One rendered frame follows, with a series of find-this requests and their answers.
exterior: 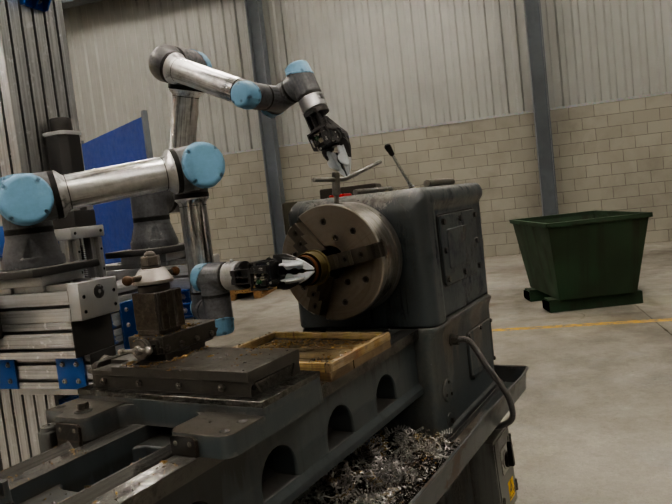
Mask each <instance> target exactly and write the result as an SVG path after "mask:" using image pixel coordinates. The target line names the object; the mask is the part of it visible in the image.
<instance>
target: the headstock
mask: <svg viewBox="0 0 672 504"><path fill-rule="evenodd" d="M481 196H482V188H481V186H480V185H479V184H478V183H464V184H453V185H442V186H430V187H419V188H411V189H402V190H394V191H385V192H377V193H368V194H360V195H351V196H343V197H339V203H342V202H357V203H362V204H365V205H368V206H370V207H372V208H374V209H376V210H377V211H379V212H380V213H381V214H382V215H383V216H385V217H386V219H387V220H388V221H389V222H390V223H391V225H392V226H393V228H394V230H395V231H396V233H397V235H398V238H399V241H400V244H401V248H402V255H403V266H402V273H401V277H400V280H399V282H398V285H397V287H396V289H395V290H394V292H393V293H392V295H391V296H390V297H389V298H388V299H387V300H386V301H385V302H384V303H382V304H381V305H379V306H377V307H375V308H373V309H371V310H369V311H367V312H365V313H362V314H360V315H358V316H359V317H358V316H355V317H353V318H350V319H347V320H339V321H335V320H327V319H326V317H324V316H321V315H317V314H315V315H314V314H312V313H311V312H309V311H308V310H306V309H305V308H304V307H303V306H302V305H301V304H300V303H299V302H298V306H299V315H300V324H301V327H302V328H433V327H437V326H439V325H441V324H442V323H444V322H445V321H446V317H448V316H449V315H451V314H452V313H454V312H456V311H457V310H459V309H461V308H462V307H464V306H466V305H467V304H469V303H471V302H472V301H474V300H476V299H477V298H479V297H481V296H482V295H484V294H486V293H488V291H487V280H486V270H485V259H484V249H483V238H482V228H481V217H480V207H479V199H480V198H481ZM333 203H334V198H326V199H317V200H309V201H301V202H297V203H296V204H295V205H294V206H293V207H292V208H291V210H290V212H289V215H288V217H289V226H290V227H292V226H293V225H294V223H296V222H297V221H298V219H299V216H300V215H301V214H302V213H304V212H305V211H307V210H308V209H310V208H312V207H315V206H318V205H324V204H333ZM403 234H404V235H403ZM409 254H410V255H409ZM412 254H413V255H412ZM415 281H416V282H415ZM403 288H404V289H403ZM419 299H420V300H419ZM409 304H410V305H409ZM391 306H392V307H391ZM423 307H424V308H423ZM374 314H375V315H374ZM418 315H419V316H418ZM364 316H365V317H364ZM358 318H359V319H358ZM374 320H375V321H374ZM355 321H356V322H355ZM421 321H422V322H421ZM362 322H363V323H362Z"/></svg>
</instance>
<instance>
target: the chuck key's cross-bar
mask: <svg viewBox="0 0 672 504"><path fill-rule="evenodd" d="M381 163H382V161H381V160H378V161H376V162H374V163H372V164H370V165H368V166H366V167H364V168H362V169H360V170H358V171H356V172H354V173H352V174H350V175H348V176H346V177H340V182H344V181H348V180H350V179H352V178H354V177H356V176H358V175H360V174H362V173H363V172H365V171H367V170H369V169H371V168H373V167H375V166H377V165H379V164H381ZM335 181H336V179H335V178H334V177H321V178H312V182H335Z"/></svg>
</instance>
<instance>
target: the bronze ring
mask: <svg viewBox="0 0 672 504"><path fill-rule="evenodd" d="M298 258H299V259H301V260H304V261H305V262H307V263H309V264H310V265H312V266H313V267H314V271H315V272H314V274H313V275H312V276H311V277H310V278H308V279H307V280H305V281H303V282H302V283H300V284H298V285H300V286H312V285H314V286H317V285H321V284H323V283H324V282H326V281H327V279H328V278H329V275H330V270H331V268H330V263H329V260H328V258H327V257H326V255H325V254H324V253H322V252H321V251H319V250H308V251H306V252H305V253H303V254H301V255H299V256H298ZM306 271H308V270H305V269H296V268H295V269H292V270H290V273H291V272H295V273H297V274H298V273H300V272H306Z"/></svg>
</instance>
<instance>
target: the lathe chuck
mask: <svg viewBox="0 0 672 504"><path fill-rule="evenodd" d="M299 219H300V220H301V221H302V222H303V223H304V224H305V225H306V226H307V228H308V229H309V230H310V231H311V232H312V233H313V234H314V235H315V237H316V238H317V239H318V240H319V241H320V242H321V243H322V244H323V246H325V247H327V246H332V248H331V249H330V250H329V251H328V252H327V253H326V256H329V255H332V254H333V251H334V249H335V248H338V249H339V250H340V251H341V252H344V251H348V250H352V249H355V248H359V247H363V246H366V245H370V244H374V243H377V242H382V244H383V247H384V251H385V255H386V256H384V257H380V258H376V259H372V260H369V261H365V262H361V263H357V264H353V265H350V266H346V267H345V271H344V273H343V274H342V273H340V272H339V271H338V270H337V269H335V270H331V271H330V273H332V274H335V275H338V276H339V278H337V279H334V281H333V285H332V290H331V295H330V300H329V305H328V310H327V315H326V319H327V320H335V321H339V320H347V319H350V318H353V317H355V316H358V315H360V314H362V313H365V312H367V311H369V310H371V309H373V308H375V307H376V306H378V305H379V304H380V303H381V302H382V301H383V300H384V299H385V298H386V297H387V295H388V294H389V292H390V291H391V289H392V287H393V285H394V282H395V279H396V275H397V268H398V256H397V249H396V245H395V242H394V239H393V237H392V235H391V233H390V231H389V229H388V227H387V226H386V224H385V223H384V222H383V221H382V220H381V219H380V218H379V217H378V216H377V215H376V214H375V213H374V212H372V211H371V210H369V209H368V208H366V207H364V206H361V205H358V204H354V203H347V202H342V203H339V204H334V203H333V204H324V205H318V206H315V207H312V208H310V209H308V210H307V211H305V212H304V213H302V214H301V215H300V216H299ZM380 240H381V241H380ZM294 244H295V242H294V241H293V240H292V239H291V238H290V237H289V235H288V234H287V235H286V237H285V241H284V245H283V251H282V254H283V253H286V254H290V255H293V256H295V257H297V256H296V254H297V253H298V251H297V250H296V249H295V248H294V247H293V245H294ZM385 287H388V288H387V291H386V292H385V294H384V295H383V296H381V293H382V292H383V290H384V289H385ZM290 290H291V292H292V294H293V295H294V297H295V298H296V300H297V301H298V302H299V303H300V304H301V305H302V306H303V307H304V308H305V309H306V310H308V306H309V300H310V298H309V297H307V292H308V288H305V286H300V285H297V286H295V287H293V288H291V289H290ZM380 296H381V297H380Z"/></svg>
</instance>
